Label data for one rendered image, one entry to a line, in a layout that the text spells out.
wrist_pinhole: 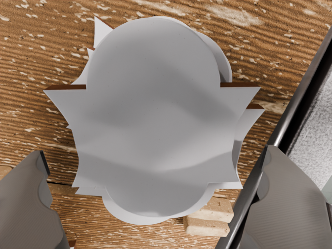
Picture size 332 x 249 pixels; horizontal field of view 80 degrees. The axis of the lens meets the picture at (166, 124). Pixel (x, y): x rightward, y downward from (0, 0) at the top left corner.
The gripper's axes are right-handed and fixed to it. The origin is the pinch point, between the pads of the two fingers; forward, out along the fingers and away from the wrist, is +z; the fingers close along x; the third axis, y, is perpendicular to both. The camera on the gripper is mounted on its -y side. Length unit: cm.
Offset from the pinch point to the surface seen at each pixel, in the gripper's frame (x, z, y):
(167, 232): 1.1, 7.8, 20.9
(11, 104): -14.3, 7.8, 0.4
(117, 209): -3.8, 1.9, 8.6
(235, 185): 6.2, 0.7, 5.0
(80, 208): -10.4, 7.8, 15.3
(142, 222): -1.6, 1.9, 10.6
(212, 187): 4.4, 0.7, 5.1
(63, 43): -7.9, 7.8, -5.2
